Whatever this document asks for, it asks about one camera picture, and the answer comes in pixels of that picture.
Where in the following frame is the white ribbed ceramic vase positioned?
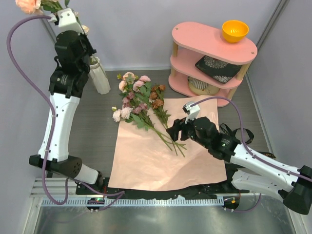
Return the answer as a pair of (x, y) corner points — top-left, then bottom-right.
(89, 56), (111, 95)

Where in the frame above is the black floral square plate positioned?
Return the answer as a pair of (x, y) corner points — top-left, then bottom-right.
(195, 56), (242, 84)

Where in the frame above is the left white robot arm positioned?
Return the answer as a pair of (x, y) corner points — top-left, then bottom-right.
(29, 30), (104, 195)

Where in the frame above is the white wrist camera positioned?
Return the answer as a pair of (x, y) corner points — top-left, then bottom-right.
(183, 101), (200, 124)
(48, 8), (84, 34)

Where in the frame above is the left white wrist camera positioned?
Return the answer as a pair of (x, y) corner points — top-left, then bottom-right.
(48, 8), (84, 34)

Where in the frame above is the black ribbon with gold lettering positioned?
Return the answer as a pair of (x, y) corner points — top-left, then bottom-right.
(219, 123), (277, 160)

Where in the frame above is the pink three-tier shelf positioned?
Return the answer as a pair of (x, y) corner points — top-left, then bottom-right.
(169, 20), (257, 107)

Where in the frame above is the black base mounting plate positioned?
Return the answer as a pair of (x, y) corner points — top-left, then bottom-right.
(90, 177), (239, 200)

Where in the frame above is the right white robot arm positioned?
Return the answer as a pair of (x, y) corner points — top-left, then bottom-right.
(166, 117), (312, 215)

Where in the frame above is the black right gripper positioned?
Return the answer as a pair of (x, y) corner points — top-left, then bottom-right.
(166, 112), (210, 149)

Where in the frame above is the cream rose flower stem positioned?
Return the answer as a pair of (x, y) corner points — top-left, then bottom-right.
(74, 11), (98, 65)

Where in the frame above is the peach peony flower stem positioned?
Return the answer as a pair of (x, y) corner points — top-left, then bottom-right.
(15, 0), (70, 15)

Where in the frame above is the white perforated cable duct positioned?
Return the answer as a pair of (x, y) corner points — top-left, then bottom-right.
(41, 196), (225, 207)

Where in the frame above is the pink wrapping paper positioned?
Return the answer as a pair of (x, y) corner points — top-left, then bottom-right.
(108, 95), (227, 192)

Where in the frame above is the pink artificial flower bouquet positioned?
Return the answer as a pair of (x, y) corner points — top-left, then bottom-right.
(112, 72), (186, 156)

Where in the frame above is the orange plastic bowl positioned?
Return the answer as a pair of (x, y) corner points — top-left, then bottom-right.
(222, 20), (249, 43)

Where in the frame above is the aluminium frame rail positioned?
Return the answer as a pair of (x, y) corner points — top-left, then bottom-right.
(30, 177), (299, 198)

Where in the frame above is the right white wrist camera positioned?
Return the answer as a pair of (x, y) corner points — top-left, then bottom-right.
(183, 101), (200, 124)

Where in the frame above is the striped ceramic bowl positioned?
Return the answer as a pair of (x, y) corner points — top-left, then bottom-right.
(188, 77), (220, 96)

